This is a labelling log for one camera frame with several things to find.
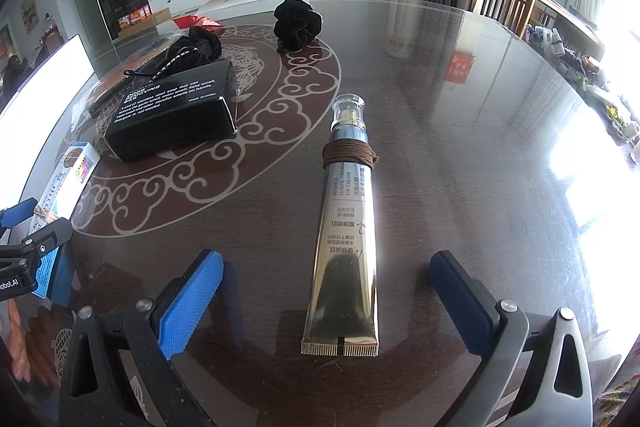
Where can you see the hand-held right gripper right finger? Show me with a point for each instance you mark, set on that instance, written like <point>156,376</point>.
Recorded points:
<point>460,302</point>

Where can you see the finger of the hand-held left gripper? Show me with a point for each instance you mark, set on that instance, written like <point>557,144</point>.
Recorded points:
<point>15,213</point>
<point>30,247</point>

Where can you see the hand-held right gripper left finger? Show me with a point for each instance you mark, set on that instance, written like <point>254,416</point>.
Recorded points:
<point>192,302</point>

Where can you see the white colourful printed box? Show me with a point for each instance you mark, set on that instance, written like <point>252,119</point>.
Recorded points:
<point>60,187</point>

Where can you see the gold eye cream tube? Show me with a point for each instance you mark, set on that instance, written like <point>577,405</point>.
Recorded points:
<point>345,247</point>

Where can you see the clear plastic bag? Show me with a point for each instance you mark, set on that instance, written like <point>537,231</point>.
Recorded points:
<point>92,102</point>

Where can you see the black cardboard box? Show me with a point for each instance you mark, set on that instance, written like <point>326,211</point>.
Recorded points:
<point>175,107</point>

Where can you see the black velvet scrunchie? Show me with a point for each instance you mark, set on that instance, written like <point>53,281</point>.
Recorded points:
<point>200,42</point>
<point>297,24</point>

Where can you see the cardboard box of red packets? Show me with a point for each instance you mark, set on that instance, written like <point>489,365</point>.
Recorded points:
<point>142,18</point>

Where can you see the red plastic packet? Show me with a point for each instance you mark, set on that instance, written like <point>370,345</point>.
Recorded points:
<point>197,22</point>

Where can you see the row of small bottles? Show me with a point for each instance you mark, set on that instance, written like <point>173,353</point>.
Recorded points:
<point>555,44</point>

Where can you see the wooden side table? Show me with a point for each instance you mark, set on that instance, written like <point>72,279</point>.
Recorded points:
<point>565,22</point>

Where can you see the wooden chair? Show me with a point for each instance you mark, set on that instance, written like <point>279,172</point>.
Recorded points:
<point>500,2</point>

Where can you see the framed wall picture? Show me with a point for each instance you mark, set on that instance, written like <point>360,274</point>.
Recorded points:
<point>30,12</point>

